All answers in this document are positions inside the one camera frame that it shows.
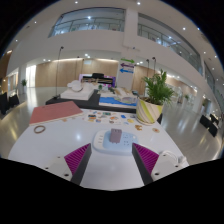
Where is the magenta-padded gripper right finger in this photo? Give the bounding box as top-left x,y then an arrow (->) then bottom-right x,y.
131,142 -> 184,186

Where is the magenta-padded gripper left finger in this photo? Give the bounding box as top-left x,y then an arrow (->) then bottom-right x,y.
41,143 -> 92,186

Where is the small grey charger block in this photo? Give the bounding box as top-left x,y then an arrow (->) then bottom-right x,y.
109,128 -> 123,144

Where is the white and blue power strip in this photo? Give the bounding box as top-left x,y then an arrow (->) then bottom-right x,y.
92,129 -> 139,157

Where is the potted plant in striped pot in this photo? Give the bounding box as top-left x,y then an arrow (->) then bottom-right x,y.
135,69 -> 178,126

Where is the colourful sticker set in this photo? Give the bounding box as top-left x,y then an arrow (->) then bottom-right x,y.
81,110 -> 136,125

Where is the red rectangular mat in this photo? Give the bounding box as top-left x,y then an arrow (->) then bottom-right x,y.
28,100 -> 85,127

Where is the low black display platform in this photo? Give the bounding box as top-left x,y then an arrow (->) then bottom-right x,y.
45,89 -> 164,125

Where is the white architectural model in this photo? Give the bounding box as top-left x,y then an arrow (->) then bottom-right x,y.
59,79 -> 96,101

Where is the blue and white model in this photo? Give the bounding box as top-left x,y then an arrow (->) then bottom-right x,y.
98,86 -> 138,108

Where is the black piano with purple screen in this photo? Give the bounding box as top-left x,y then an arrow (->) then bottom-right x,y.
78,72 -> 117,88

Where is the black chairs group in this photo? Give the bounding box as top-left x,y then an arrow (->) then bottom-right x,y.
0,91 -> 20,116

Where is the arrow direction sign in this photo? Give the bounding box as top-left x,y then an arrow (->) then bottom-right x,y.
118,57 -> 136,89

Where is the thin brown ring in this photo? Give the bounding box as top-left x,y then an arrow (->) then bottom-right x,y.
33,124 -> 47,135

